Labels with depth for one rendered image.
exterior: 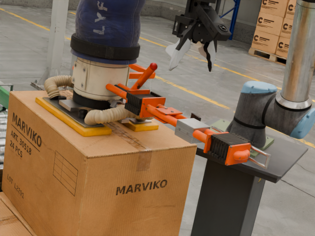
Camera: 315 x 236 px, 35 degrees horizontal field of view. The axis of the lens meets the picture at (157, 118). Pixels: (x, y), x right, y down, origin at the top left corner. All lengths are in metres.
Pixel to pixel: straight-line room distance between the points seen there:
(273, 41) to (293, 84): 7.92
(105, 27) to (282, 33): 8.44
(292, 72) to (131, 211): 0.89
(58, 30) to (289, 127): 3.50
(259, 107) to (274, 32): 7.82
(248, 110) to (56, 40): 3.33
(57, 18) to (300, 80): 3.53
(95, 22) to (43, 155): 0.45
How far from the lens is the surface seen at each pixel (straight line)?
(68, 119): 1.58
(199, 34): 1.31
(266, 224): 3.35
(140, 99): 1.42
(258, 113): 2.19
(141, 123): 1.64
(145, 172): 1.51
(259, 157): 2.21
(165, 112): 1.37
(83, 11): 1.57
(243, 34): 11.91
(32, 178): 1.73
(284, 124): 2.14
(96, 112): 1.50
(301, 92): 2.09
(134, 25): 1.58
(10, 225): 1.80
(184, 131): 1.31
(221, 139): 1.22
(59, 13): 5.21
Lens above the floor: 1.48
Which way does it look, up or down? 17 degrees down
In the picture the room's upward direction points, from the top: 10 degrees clockwise
